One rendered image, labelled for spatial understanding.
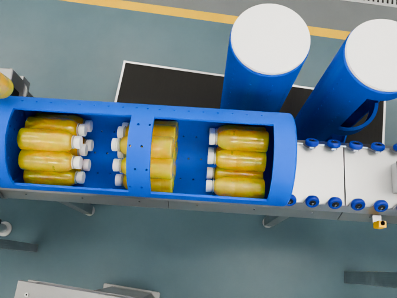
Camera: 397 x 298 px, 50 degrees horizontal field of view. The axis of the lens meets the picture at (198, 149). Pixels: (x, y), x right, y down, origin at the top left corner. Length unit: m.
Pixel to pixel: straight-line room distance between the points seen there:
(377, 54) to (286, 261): 1.24
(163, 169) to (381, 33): 0.90
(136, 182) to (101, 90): 1.47
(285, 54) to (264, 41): 0.09
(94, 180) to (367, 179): 0.92
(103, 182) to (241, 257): 1.15
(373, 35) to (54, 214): 1.82
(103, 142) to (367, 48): 0.96
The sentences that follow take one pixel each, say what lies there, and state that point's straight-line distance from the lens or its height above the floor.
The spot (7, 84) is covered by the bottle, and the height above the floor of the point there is 1.26.
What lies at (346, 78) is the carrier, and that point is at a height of 0.98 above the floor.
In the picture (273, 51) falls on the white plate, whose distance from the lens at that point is 1.53.
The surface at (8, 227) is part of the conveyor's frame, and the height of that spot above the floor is 0.01.
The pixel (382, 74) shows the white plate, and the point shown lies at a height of 1.04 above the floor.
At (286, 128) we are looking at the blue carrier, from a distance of 1.22.
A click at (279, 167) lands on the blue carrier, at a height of 1.22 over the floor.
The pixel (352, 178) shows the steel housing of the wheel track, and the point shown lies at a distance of 1.55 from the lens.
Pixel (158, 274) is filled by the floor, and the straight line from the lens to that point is 2.37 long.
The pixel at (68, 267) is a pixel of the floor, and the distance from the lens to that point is 2.46.
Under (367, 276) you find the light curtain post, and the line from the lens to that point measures 2.18.
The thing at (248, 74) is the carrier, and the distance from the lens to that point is 1.53.
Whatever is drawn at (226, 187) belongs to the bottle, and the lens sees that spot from 1.31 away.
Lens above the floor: 2.36
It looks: 74 degrees down
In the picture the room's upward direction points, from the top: straight up
